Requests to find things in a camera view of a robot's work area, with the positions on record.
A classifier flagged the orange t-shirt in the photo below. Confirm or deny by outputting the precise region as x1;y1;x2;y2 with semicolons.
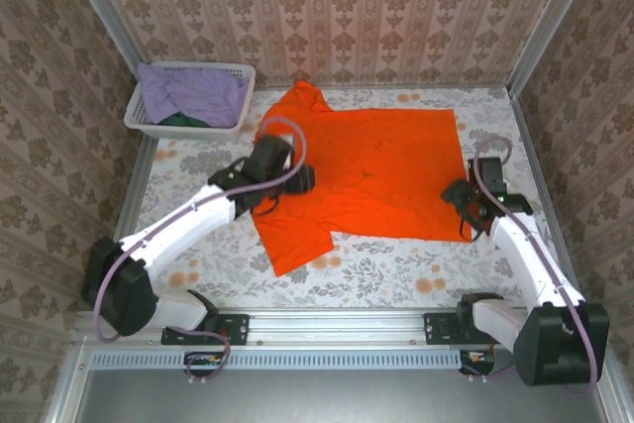
252;79;475;278

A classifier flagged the white plastic laundry basket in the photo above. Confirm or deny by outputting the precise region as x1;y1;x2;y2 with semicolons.
122;60;258;143

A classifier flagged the white floral tablecloth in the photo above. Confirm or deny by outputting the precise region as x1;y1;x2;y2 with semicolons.
116;86;579;309

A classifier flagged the purple t-shirt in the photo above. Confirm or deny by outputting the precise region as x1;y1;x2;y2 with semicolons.
137;62;249;128

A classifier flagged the green t-shirt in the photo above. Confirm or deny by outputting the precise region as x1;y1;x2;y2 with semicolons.
157;113;212;128

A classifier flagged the grey metal panel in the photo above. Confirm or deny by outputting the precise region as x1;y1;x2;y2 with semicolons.
73;368;608;423

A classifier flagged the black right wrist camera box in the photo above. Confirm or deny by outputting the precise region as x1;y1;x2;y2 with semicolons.
468;157;507;196

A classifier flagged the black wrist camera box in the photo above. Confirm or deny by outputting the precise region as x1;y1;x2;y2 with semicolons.
253;133;299;177
468;157;507;196

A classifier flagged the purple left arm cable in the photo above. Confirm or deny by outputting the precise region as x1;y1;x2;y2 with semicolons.
92;115;308;387

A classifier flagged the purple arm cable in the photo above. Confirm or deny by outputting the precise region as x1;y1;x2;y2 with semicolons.
458;138;600;397
92;115;308;387

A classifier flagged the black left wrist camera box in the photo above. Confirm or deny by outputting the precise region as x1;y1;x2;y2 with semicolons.
253;133;299;177

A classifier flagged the aluminium table side rail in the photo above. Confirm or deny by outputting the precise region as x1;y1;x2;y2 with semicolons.
509;93;588;308
112;138;159;251

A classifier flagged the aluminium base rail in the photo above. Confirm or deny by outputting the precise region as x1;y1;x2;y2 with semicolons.
73;308;615;348

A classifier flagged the grey slotted cable duct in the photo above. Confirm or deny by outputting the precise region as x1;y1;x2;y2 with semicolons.
88;349;462;370

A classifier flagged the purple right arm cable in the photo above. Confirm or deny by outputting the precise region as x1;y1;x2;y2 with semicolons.
458;138;600;397

